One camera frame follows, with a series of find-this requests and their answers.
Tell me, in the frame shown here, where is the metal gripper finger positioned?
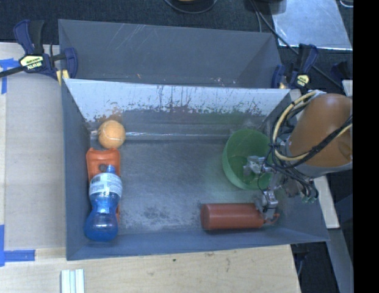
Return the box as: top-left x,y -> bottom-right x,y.
254,190 -> 281,223
242,155 -> 273,177

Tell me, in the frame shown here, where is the green plastic cup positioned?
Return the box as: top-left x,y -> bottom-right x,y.
222,128 -> 275,191

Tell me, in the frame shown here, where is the red-brown cylinder bottle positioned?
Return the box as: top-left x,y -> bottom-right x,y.
200,202 -> 281,232

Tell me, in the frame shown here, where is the grey metal bin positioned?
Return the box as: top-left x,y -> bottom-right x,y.
57,18 -> 331,261

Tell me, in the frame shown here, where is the orange ball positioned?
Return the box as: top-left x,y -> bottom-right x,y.
97,119 -> 127,150

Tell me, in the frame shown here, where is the orange flat block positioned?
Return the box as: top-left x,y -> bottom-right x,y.
85,147 -> 121,224

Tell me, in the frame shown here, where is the blue clear plastic bottle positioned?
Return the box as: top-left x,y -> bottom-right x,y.
82,164 -> 124,243

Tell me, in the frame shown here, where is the pale wood board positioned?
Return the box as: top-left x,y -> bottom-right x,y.
4,71 -> 68,251

